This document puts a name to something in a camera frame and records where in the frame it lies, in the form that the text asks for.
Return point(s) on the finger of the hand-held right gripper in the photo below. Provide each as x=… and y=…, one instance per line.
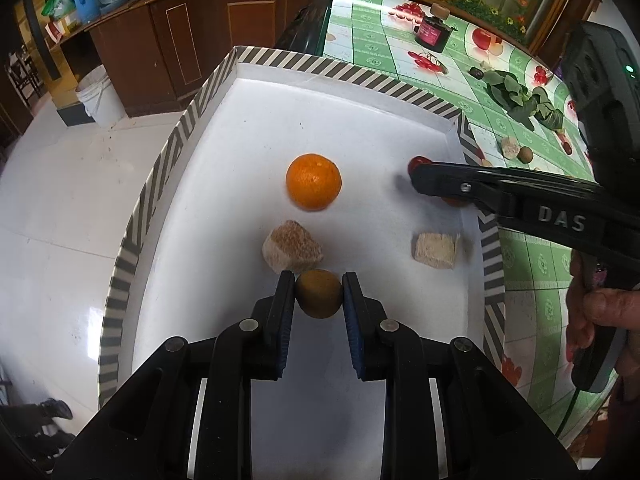
x=500, y=190

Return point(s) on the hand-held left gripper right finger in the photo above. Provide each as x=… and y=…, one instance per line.
x=350, y=327

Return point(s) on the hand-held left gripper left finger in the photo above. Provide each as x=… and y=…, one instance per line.
x=286, y=321

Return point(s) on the small red tomato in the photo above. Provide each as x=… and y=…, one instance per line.
x=419, y=162

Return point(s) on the white tray with striped rim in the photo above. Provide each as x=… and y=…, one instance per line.
x=225, y=160

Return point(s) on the person's right hand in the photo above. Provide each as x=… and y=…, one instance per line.
x=612, y=310

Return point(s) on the small bread chunk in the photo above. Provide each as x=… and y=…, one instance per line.
x=510, y=148

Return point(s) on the small brown kiwi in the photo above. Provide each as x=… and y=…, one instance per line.
x=525, y=154

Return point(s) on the small red fruit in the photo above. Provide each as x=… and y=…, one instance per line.
x=567, y=148

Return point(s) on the brown bread chunk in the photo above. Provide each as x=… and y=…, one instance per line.
x=291, y=252

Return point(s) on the green leafy vegetable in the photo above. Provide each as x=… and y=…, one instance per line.
x=520, y=97

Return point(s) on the pale square bread chunk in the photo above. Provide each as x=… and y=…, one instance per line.
x=435, y=250

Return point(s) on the green checkered fruit-print tablecloth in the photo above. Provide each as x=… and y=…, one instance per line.
x=540, y=280

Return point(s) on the small dark fruit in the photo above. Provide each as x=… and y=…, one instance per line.
x=476, y=73

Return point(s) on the orange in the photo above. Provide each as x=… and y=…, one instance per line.
x=313, y=181

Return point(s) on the dark bottle with pink label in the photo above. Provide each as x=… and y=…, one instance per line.
x=432, y=31

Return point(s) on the black shoe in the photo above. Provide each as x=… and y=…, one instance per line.
x=55, y=409

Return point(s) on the black chair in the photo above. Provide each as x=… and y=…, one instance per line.
x=300, y=27

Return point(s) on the white plastic bucket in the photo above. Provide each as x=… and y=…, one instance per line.
x=100, y=96

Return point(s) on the brown wooden cabinet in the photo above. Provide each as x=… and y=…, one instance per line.
x=150, y=45

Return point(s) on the green and white box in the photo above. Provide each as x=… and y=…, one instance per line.
x=59, y=7

